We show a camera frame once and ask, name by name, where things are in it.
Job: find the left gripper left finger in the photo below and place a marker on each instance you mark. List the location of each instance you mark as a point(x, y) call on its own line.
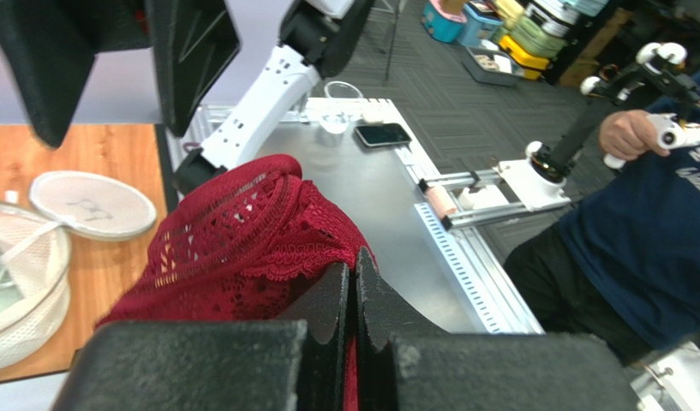
point(294, 362)

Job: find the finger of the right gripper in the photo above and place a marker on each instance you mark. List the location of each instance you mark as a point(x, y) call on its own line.
point(193, 42)
point(51, 47)

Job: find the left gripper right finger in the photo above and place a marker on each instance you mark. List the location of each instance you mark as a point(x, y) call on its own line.
point(406, 362)

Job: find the dark red bra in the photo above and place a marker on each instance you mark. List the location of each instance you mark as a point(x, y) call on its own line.
point(242, 247)

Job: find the white mesh laundry bag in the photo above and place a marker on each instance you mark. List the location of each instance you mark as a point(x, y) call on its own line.
point(63, 203)

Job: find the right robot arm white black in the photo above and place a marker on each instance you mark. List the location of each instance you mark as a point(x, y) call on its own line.
point(316, 39)

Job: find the black smartphone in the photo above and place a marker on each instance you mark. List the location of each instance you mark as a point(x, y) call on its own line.
point(380, 135)

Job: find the person in navy shirt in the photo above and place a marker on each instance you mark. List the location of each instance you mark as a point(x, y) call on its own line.
point(624, 264)

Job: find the person's hand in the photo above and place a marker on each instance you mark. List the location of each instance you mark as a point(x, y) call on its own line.
point(628, 134)

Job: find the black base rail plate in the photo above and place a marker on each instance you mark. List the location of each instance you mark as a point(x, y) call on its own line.
point(166, 168)

